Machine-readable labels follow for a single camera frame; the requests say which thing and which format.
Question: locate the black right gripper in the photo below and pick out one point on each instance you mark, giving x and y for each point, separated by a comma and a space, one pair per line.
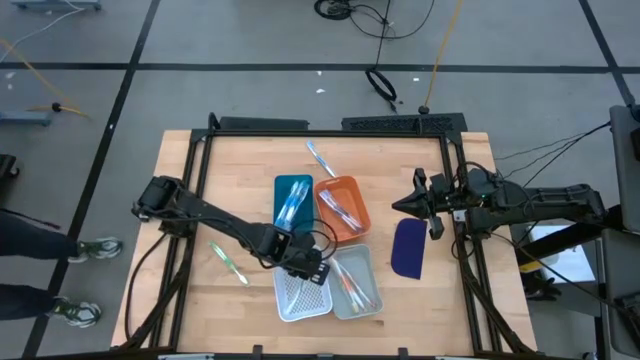
440, 200

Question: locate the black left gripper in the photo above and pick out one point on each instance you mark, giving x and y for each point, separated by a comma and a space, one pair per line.
300, 255

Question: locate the blue and white toothbrush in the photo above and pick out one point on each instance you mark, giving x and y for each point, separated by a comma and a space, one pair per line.
289, 212
302, 192
320, 157
286, 220
299, 202
283, 217
295, 197

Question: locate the green and white toothbrush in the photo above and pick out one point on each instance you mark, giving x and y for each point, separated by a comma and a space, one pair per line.
296, 300
227, 261

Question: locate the dark blue mat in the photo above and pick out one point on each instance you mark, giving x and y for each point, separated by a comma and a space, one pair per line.
409, 250

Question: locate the white perforated plastic basket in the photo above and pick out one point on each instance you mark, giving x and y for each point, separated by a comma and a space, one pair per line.
312, 300

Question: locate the orange and white toothbrush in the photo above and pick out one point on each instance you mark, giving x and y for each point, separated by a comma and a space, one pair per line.
345, 285
352, 295

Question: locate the orange plastic basket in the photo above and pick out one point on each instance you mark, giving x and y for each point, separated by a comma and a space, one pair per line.
352, 192

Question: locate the grey plastic basket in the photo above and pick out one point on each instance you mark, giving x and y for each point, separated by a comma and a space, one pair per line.
367, 265

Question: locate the teal plastic basket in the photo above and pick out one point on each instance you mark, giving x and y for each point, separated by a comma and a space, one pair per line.
282, 182

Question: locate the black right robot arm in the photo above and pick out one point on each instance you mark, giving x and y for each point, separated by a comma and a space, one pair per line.
540, 200

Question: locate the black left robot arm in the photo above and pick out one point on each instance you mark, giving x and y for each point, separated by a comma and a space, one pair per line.
215, 220

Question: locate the black vented box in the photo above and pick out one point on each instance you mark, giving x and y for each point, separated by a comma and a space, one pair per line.
390, 123

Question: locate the black table clamp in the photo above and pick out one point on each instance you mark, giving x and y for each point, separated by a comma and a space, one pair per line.
403, 352
257, 351

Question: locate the yellow tape piece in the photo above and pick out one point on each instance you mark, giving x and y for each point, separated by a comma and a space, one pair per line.
530, 266

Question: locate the black metal bar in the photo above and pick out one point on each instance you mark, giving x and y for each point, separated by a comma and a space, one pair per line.
545, 244

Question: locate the black flat box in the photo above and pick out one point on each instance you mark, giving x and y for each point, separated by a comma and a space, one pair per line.
262, 123

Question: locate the white panel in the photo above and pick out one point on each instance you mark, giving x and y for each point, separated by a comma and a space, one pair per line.
570, 260

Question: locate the grey cart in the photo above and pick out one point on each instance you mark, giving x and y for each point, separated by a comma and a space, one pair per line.
627, 175

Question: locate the grey desk panel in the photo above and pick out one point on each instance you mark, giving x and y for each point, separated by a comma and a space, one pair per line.
622, 280

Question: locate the person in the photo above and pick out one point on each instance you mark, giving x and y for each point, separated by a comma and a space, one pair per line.
30, 245

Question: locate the black caster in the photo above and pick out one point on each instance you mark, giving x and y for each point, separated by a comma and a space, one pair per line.
6, 167

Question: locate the grey table foot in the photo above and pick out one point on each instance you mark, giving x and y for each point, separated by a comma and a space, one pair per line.
22, 118
55, 5

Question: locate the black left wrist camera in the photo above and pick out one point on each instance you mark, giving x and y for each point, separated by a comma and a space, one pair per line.
274, 242

